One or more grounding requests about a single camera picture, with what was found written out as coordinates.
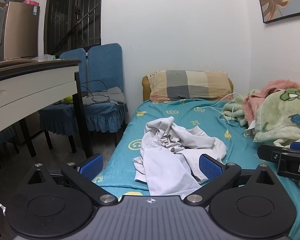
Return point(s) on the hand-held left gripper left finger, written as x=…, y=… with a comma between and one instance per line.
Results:
x=91, y=167

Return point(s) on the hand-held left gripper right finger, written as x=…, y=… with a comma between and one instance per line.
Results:
x=211, y=167

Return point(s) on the white pants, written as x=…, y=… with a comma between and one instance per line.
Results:
x=165, y=155

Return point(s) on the green fleece blanket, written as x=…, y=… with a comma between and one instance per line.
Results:
x=277, y=115

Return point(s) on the pink fleece blanket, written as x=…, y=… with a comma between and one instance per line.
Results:
x=252, y=102

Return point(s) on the bed with teal sheet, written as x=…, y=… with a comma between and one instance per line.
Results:
x=130, y=130

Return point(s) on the green ball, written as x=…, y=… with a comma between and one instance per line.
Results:
x=69, y=99

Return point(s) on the grey cloth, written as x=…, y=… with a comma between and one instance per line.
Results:
x=115, y=95

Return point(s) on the plaid pillow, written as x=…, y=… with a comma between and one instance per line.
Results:
x=187, y=85

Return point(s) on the clear plastic bag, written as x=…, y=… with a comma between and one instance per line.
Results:
x=43, y=58

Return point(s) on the dark metal grille door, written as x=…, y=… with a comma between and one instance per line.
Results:
x=65, y=17

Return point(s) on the gold refrigerator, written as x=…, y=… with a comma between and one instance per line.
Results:
x=21, y=30

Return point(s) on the pink lid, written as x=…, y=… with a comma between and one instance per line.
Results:
x=31, y=2

